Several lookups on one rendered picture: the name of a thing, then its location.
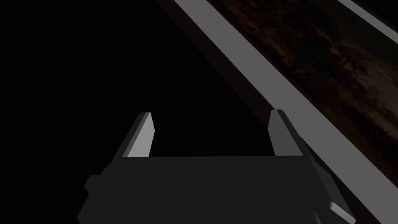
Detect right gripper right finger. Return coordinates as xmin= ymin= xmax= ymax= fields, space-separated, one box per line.
xmin=267 ymin=108 xmax=304 ymax=156

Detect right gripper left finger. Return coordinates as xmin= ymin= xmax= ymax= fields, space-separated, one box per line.
xmin=122 ymin=112 xmax=155 ymax=158

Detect dark brown wooden door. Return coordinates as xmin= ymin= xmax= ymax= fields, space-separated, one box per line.
xmin=206 ymin=0 xmax=398 ymax=185

